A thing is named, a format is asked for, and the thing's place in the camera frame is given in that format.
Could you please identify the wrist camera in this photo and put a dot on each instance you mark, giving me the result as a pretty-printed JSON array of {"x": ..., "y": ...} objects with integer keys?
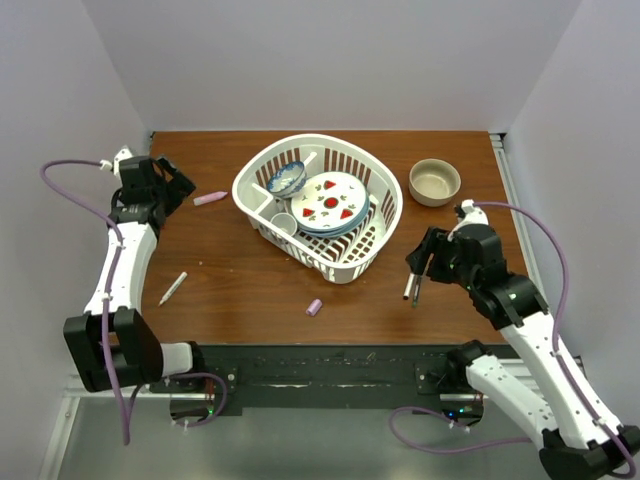
[
  {"x": 467, "y": 213},
  {"x": 113, "y": 166}
]

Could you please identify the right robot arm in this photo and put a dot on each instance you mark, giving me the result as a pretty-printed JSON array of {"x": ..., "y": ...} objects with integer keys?
[{"x": 575, "y": 434}]

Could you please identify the pink highlighter pen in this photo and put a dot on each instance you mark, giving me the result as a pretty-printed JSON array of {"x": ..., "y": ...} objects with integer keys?
[{"x": 209, "y": 198}]

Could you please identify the small white cup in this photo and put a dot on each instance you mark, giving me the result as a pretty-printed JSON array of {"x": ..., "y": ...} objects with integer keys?
[{"x": 285, "y": 223}]

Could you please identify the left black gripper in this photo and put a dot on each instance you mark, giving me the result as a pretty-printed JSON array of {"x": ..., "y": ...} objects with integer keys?
[{"x": 178, "y": 186}]

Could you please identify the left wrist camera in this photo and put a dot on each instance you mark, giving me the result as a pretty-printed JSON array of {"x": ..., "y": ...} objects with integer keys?
[{"x": 113, "y": 166}]

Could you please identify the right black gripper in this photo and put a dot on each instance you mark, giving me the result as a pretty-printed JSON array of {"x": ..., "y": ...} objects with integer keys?
[{"x": 435, "y": 241}]

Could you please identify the watermelon pattern plate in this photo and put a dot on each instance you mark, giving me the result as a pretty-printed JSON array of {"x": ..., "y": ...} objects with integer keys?
[{"x": 330, "y": 183}]

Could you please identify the blue white patterned bowl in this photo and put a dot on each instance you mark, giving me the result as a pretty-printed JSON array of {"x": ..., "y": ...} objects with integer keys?
[{"x": 288, "y": 180}]

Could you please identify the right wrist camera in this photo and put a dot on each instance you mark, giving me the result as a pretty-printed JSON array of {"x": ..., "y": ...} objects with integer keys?
[{"x": 467, "y": 213}]

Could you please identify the white plastic dish basket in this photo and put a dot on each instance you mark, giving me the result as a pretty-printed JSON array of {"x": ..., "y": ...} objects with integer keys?
[{"x": 341, "y": 260}]

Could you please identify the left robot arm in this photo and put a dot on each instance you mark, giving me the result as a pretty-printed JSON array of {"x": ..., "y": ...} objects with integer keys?
[{"x": 111, "y": 334}]

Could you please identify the purple highlighter cap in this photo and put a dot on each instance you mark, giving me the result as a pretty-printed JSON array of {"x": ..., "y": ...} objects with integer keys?
[{"x": 314, "y": 307}]

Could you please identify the beige ceramic bowl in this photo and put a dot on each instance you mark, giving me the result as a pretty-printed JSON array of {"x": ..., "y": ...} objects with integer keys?
[{"x": 433, "y": 182}]

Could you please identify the white pen with black tip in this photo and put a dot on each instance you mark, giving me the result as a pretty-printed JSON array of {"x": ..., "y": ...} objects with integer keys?
[{"x": 409, "y": 287}]

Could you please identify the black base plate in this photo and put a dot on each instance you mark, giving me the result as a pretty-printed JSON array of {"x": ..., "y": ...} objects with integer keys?
[{"x": 339, "y": 377}]

